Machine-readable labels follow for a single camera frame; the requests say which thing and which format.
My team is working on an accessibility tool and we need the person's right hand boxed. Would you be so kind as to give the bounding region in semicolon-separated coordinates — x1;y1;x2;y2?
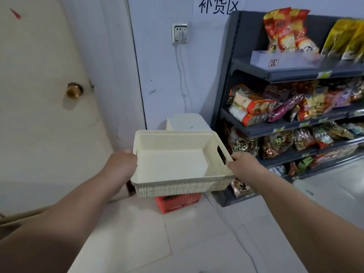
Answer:
226;152;270;191

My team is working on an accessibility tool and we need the person's left hand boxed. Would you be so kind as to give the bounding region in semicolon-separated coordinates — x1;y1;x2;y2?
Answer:
100;149;138;189

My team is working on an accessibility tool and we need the cream plastic basket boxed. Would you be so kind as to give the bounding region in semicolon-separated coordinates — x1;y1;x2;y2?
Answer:
130;130;236;198

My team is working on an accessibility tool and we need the person's left forearm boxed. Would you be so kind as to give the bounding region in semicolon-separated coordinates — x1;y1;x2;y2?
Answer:
0;171;130;273

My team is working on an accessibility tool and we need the person's right forearm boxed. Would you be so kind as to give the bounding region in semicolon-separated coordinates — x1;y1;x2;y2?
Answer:
252;171;364;273

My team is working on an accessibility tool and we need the gold brown snack packet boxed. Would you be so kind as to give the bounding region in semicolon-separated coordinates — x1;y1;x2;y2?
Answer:
262;130;295;160
227;126;260;157

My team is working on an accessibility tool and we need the brown yellow snack packet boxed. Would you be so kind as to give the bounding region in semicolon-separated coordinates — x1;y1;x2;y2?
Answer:
230;179;254;198

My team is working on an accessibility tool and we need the orange white cracker pack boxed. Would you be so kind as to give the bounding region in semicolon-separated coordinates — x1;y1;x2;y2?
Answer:
228;103;268;127
233;89;278;115

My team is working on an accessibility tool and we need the white snack packet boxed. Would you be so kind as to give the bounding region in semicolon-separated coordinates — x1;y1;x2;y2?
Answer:
268;165;286;177

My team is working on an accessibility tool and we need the white plastic bin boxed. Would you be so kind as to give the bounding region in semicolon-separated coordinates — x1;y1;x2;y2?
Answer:
166;113;213;132

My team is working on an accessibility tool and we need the purple snack packet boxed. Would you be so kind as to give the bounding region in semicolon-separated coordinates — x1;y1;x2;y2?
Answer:
266;93;305;123

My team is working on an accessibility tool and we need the shiny red gold packet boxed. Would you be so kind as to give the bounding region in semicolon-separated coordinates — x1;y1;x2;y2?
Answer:
294;127;315;151

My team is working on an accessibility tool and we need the red plastic basket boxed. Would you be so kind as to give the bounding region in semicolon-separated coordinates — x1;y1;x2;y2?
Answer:
155;193;202;215

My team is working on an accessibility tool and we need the dark brown snack packet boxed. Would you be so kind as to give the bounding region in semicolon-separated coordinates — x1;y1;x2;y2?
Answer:
263;83;297;102

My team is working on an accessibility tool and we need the brass door knob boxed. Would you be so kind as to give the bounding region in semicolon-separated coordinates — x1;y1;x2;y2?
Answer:
66;82;84;100

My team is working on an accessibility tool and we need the red green snack packet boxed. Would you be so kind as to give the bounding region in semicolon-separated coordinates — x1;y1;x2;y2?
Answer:
311;126;334;149

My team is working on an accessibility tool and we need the grey shelf unit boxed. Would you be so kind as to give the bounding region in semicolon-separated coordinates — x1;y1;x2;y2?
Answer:
210;10;364;208

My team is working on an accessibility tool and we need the row of pale packets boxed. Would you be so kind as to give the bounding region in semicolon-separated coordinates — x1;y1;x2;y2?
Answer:
313;144;359;166

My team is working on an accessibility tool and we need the cream door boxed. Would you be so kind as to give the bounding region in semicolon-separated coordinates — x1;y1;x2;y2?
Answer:
0;0;115;218

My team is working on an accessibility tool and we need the gold green snack packet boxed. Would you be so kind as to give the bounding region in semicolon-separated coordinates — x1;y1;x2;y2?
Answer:
329;123;355;140

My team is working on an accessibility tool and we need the pink snack packet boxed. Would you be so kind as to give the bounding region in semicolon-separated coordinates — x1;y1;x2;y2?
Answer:
324;89;352;109

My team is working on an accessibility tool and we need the light blue snack packet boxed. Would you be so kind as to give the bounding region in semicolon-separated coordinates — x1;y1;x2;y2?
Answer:
344;122;364;136

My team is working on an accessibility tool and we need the white paper sign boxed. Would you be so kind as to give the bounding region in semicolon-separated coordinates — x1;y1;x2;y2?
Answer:
193;0;247;16

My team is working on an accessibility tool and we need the white cable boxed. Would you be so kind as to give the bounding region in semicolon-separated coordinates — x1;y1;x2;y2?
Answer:
175;44;193;113

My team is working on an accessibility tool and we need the white wall switch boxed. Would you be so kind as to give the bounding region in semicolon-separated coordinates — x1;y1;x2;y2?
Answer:
172;23;188;45

